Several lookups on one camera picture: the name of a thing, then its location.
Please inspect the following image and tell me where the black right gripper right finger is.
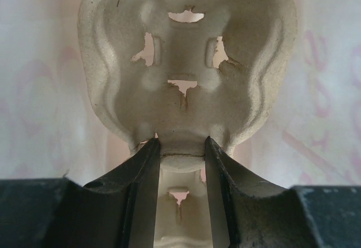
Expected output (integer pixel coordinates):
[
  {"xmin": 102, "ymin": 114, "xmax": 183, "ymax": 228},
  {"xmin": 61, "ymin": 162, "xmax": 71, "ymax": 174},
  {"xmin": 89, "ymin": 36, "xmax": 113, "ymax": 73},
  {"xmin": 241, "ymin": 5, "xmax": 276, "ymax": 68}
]
[{"xmin": 205, "ymin": 138, "xmax": 360, "ymax": 247}]

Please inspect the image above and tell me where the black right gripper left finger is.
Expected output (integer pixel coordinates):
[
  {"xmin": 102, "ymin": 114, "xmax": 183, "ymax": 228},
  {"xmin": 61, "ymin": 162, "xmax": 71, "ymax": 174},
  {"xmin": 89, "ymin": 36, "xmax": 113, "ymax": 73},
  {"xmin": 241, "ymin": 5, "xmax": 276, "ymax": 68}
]
[{"xmin": 1, "ymin": 138, "xmax": 160, "ymax": 247}]

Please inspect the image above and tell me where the pink white paper bag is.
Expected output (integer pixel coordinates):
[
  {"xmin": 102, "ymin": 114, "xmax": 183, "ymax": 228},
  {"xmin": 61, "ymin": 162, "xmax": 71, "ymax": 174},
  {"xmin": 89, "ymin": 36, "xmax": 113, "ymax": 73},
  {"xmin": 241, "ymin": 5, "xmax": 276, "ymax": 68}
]
[{"xmin": 1, "ymin": 0, "xmax": 360, "ymax": 187}]

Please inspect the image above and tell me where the brown pulp cup carrier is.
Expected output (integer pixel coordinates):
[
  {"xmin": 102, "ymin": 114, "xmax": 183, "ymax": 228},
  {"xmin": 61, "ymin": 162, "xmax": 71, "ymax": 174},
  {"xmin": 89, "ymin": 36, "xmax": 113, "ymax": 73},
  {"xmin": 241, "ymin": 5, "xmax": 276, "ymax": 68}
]
[{"xmin": 78, "ymin": 0, "xmax": 297, "ymax": 247}]

